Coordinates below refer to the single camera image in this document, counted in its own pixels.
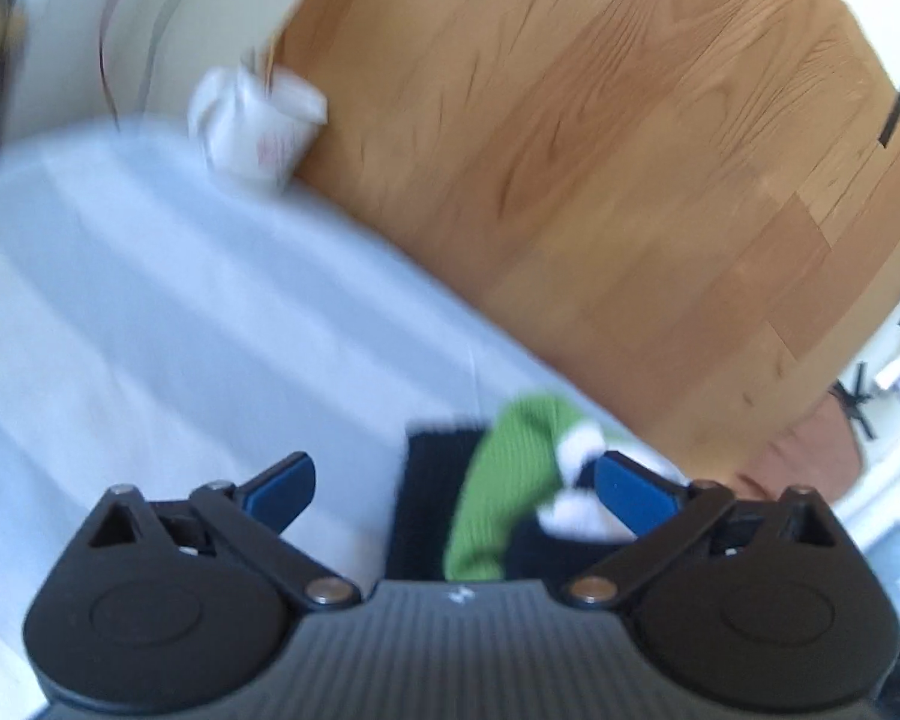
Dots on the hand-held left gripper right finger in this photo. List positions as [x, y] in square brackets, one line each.
[634, 495]

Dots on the brown seat cushion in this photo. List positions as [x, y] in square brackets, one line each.
[810, 450]

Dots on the black tape strip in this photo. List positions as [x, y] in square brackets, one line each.
[894, 112]

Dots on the white crumpled cloth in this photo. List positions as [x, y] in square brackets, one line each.
[251, 127]

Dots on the black chair frame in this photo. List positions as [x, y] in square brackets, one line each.
[859, 390]

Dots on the navy green white knit garment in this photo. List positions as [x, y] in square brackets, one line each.
[487, 495]

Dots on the wooden board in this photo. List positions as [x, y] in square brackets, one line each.
[607, 165]

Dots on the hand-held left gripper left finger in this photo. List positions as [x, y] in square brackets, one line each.
[281, 491]

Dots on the light blue striped bed sheet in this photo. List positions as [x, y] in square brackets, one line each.
[157, 300]

